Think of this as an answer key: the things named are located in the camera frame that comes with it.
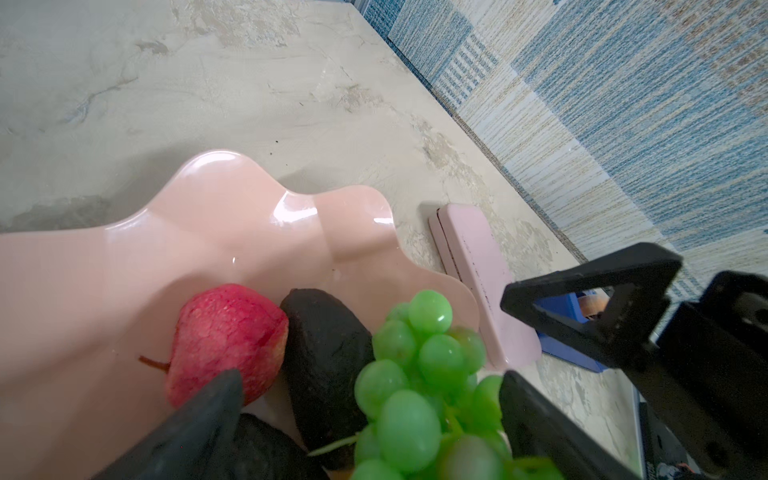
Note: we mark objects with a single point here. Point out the red fake apple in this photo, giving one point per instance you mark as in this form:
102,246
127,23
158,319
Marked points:
224,328

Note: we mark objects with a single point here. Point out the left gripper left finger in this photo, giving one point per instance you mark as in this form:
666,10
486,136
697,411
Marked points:
193,443

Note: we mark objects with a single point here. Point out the green fake grape bunch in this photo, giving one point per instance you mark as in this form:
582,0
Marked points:
427,414

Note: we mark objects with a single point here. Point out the pink wavy fruit bowl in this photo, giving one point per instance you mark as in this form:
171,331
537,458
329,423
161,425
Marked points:
80,308

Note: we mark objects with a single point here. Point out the dark fake avocado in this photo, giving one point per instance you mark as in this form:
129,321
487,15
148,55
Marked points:
326,349
261,451

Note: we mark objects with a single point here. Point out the blue box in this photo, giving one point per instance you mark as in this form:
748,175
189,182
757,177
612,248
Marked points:
556,315

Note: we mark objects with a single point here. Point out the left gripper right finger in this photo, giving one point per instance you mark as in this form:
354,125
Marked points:
535,427

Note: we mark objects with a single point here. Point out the pink flat case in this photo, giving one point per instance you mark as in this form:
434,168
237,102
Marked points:
470,253

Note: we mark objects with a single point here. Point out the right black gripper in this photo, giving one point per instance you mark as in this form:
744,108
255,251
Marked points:
706,376

